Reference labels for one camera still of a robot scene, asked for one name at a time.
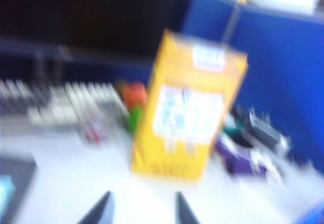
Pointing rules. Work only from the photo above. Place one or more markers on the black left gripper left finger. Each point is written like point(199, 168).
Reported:
point(101, 212)

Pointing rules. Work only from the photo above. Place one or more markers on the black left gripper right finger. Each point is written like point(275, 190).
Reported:
point(184, 212)

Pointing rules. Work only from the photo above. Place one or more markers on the purple and white tote bag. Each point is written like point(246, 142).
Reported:
point(235, 158)

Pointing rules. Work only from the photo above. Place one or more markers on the clear glass cup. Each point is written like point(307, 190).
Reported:
point(98, 130)

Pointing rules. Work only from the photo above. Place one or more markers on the black mouse pad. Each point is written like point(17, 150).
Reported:
point(17, 183)

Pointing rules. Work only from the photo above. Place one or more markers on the teal cardboard box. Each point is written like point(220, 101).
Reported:
point(233, 130)

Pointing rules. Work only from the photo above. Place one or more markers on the green plastic object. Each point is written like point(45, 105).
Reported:
point(135, 102)

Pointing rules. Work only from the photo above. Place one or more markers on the grey cylindrical device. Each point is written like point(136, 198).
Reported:
point(268, 130)

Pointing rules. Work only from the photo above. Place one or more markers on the grey and white keyboard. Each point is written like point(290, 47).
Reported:
point(55, 102)

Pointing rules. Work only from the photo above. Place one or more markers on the blue partition panel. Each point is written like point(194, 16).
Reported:
point(283, 77)
point(207, 11)

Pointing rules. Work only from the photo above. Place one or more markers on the black AOC computer monitor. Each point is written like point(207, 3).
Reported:
point(88, 13)

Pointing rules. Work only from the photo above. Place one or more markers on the grey partition post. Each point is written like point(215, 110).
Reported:
point(231, 23)

